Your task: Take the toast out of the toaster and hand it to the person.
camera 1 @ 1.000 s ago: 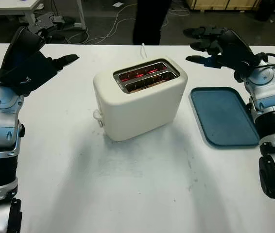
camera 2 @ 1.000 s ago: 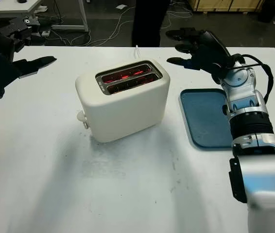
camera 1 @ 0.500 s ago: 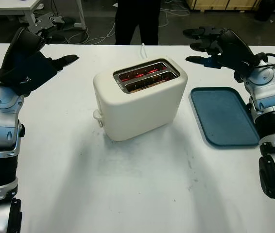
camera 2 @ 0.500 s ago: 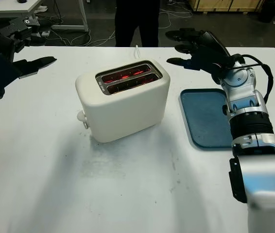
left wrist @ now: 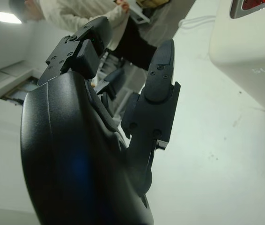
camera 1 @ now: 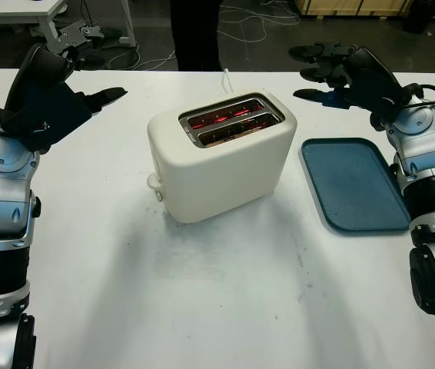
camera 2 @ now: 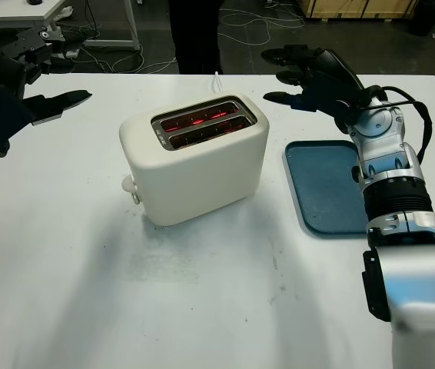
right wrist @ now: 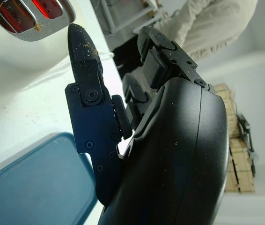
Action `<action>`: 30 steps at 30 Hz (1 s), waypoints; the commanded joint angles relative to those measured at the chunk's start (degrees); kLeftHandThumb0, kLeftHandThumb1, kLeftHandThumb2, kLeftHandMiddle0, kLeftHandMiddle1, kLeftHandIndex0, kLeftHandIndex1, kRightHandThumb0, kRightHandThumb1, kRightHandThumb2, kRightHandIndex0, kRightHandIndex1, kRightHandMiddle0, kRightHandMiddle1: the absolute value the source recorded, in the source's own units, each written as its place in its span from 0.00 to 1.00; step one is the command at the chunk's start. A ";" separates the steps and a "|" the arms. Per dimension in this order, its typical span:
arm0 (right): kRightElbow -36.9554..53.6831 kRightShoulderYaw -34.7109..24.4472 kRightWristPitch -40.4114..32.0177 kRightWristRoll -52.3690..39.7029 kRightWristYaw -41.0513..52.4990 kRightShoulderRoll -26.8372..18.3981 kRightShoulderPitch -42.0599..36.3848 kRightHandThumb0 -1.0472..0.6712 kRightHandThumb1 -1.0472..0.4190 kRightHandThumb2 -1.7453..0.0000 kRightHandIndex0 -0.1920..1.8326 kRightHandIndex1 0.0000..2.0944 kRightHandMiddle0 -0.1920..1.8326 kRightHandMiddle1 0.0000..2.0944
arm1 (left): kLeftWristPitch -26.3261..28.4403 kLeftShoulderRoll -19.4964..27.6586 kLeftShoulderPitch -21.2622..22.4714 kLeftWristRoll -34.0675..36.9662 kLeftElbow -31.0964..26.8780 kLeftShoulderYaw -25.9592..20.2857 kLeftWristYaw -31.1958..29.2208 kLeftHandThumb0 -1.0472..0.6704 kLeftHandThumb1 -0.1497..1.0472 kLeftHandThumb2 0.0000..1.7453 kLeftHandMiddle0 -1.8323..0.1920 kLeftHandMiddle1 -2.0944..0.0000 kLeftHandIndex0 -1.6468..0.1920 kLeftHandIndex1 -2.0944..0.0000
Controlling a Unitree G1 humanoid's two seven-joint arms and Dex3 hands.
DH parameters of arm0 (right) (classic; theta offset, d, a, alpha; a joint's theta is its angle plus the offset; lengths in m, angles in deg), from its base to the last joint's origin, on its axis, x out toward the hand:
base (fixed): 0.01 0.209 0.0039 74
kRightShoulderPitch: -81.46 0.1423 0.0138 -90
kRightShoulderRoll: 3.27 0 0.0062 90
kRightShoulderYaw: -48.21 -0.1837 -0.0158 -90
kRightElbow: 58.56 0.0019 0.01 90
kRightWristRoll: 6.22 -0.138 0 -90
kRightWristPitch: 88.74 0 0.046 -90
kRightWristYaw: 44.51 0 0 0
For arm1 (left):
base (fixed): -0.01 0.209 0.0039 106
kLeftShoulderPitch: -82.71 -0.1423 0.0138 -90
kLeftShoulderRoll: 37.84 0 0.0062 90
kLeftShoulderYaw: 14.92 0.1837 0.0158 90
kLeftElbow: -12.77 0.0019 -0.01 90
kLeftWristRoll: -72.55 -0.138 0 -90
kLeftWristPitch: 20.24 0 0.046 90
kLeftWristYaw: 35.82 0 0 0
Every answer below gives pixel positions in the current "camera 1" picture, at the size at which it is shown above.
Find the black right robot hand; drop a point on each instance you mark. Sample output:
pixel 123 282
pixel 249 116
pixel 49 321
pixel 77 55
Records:
pixel 375 80

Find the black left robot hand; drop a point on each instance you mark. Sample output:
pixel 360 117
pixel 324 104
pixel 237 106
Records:
pixel 37 77

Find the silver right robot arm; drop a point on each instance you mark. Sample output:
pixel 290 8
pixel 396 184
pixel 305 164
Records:
pixel 429 153

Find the person beige jacket black trousers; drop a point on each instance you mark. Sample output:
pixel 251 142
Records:
pixel 196 34

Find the cream white two-slot toaster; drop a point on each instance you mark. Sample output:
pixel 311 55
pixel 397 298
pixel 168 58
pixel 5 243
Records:
pixel 221 180

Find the white desk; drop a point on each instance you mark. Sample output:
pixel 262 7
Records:
pixel 10 7

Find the blue rectangular tray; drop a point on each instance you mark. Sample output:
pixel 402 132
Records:
pixel 352 184

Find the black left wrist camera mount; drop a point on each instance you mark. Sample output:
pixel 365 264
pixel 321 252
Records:
pixel 60 119

